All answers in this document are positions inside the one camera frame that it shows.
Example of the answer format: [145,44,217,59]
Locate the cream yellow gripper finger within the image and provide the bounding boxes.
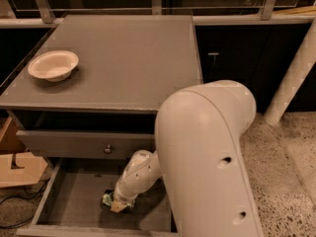
[111,200,128,213]

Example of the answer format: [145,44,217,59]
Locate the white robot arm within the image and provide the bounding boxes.
[113,23,310,237]

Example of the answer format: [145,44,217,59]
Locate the open grey middle drawer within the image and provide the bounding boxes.
[17,159,178,237]

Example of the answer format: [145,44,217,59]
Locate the round metal drawer knob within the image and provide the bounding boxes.
[104,144,113,154]

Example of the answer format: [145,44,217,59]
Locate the grey top drawer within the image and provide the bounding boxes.
[17,130,155,159]

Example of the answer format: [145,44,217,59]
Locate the grey drawer cabinet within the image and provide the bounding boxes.
[0,15,207,237]

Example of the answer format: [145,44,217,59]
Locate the light wooden block structure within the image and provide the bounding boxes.
[0,118,47,188]

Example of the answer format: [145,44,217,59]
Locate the black floor cable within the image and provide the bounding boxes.
[0,179,50,230]

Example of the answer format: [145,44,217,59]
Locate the dark cabinet with handle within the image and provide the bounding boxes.
[196,24,310,113]

